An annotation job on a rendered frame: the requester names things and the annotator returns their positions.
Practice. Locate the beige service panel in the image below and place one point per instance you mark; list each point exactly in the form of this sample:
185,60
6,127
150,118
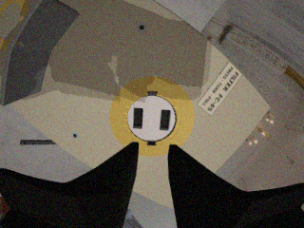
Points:
112,55

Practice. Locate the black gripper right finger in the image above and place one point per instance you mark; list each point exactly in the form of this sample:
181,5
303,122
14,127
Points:
204,200

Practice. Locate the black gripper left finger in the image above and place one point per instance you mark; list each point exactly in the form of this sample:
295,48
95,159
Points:
97,199

